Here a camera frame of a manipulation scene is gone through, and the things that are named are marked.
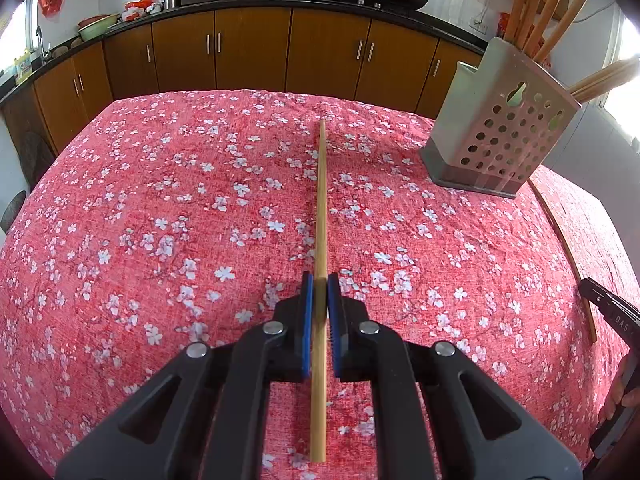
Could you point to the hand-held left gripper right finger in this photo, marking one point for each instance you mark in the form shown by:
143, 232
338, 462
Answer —
334, 330

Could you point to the white wall socket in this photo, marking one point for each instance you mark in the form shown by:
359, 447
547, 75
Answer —
478, 24

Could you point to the black kitchen countertop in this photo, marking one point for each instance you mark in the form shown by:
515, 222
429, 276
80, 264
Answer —
280, 1

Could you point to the red floral tablecloth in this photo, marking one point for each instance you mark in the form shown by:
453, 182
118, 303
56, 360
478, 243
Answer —
175, 210

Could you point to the yellow dish soap bottle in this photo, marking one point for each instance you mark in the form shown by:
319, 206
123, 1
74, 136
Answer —
23, 67

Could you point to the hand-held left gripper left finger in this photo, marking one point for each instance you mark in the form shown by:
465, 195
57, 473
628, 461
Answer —
307, 330

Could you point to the person's right hand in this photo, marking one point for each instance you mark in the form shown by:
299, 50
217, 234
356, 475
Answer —
625, 385

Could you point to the metal faucet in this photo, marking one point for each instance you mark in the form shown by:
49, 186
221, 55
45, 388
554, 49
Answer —
41, 42

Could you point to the red and white plastic bags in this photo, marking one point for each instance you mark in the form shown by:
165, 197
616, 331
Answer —
141, 8

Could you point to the red packets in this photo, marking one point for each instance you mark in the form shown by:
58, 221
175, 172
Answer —
504, 27

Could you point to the wooden kitchen base cabinet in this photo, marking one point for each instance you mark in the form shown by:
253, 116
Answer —
250, 45

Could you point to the green basin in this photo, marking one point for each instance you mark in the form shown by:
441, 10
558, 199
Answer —
97, 29

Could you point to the grey perforated chopstick holder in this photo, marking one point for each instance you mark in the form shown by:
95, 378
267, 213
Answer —
480, 110

